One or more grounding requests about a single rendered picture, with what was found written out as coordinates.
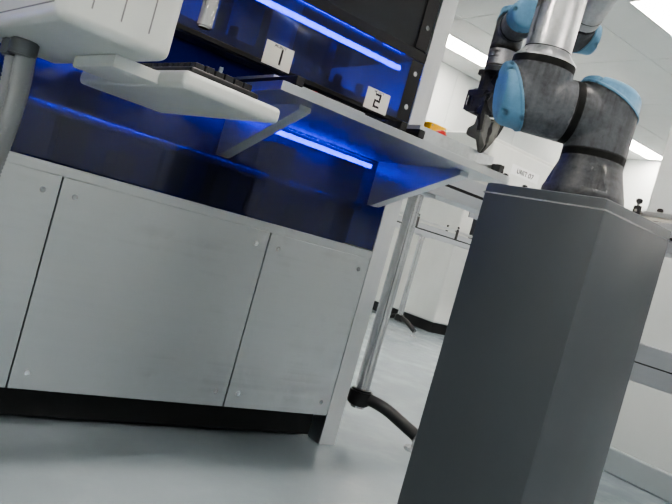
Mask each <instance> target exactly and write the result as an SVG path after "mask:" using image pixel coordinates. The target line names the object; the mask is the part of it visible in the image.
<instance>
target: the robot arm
mask: <svg viewBox="0 0 672 504"><path fill-rule="evenodd" d="M617 1H618V0H519V1H517V2H516V3H514V4H513V5H508V6H504V7H503V8H502V9H501V11H500V14H499V16H498V18H497V21H496V27H495V31H494V34H493V38H492V41H491V45H490V49H489V52H488V56H487V60H486V63H485V65H486V66H485V69H479V72H478V75H480V76H481V80H480V83H479V87H478V88H475V89H470V90H468V93H467V96H466V100H465V103H464V107H463V110H465V111H467V112H469V113H471V114H473V115H475V116H477V117H476V121H475V123H474V125H472V126H470V127H468V129H467V131H466V134H467V135H468V136H470V137H472V138H474V139H476V146H477V151H478V152H479V153H483V152H484V151H485V150H486V149H487V148H488V147H489V146H490V145H491V144H492V143H493V142H494V140H495V139H496V138H497V137H498V136H499V134H500V132H501V131H502V129H503V128H504V127H507V128H510V129H513V130H514V131H516V132H519V131H520V132H523V133H527V134H530V135H534V136H537V137H541V138H544V139H548V140H551V141H555V142H559V143H562V144H563V147H562V150H561V154H560V157H559V160H558V162H557V163H556V165H555V166H554V168H553V169H552V171H551V172H550V174H549V175H548V177H547V179H546V180H545V182H544V183H543V184H542V186H541V189H542V190H550V191H557V192H564V193H571V194H579V195H586V196H593V197H600V198H607V199H609V200H611V201H613V202H615V203H617V204H619V205H621V206H623V207H624V189H623V171H624V167H625V163H626V160H627V157H628V153H629V150H630V146H631V143H632V139H633V136H634V132H635V129H636V125H637V124H638V122H639V114H640V109H641V105H642V100H641V97H640V95H639V94H638V92H637V91H636V90H635V89H633V88H632V87H630V86H629V85H627V84H625V83H623V82H621V81H619V80H616V79H613V78H609V77H601V76H598V75H590V76H586V77H584V78H583V79H582V80H581V81H577V80H574V79H573V77H574V74H575V71H576V66H575V64H574V62H573V61H572V59H571V54H572V53H577V54H582V55H590V54H592V53H593V52H594V51H595V50H596V48H597V45H598V44H599V42H600V40H601V36H602V26H601V25H600V24H601V23H602V21H603V20H604V19H605V17H606V16H607V15H608V13H609V12H610V10H611V9H612V8H613V6H614V5H615V3H616V2H617ZM524 39H527V40H526V43H525V46H524V47H523V48H522V49H521V47H522V44H523V41H524ZM468 96H469V97H468ZM467 100H468V101H467ZM466 103H467V104H466ZM490 118H494V120H493V119H490Z"/></svg>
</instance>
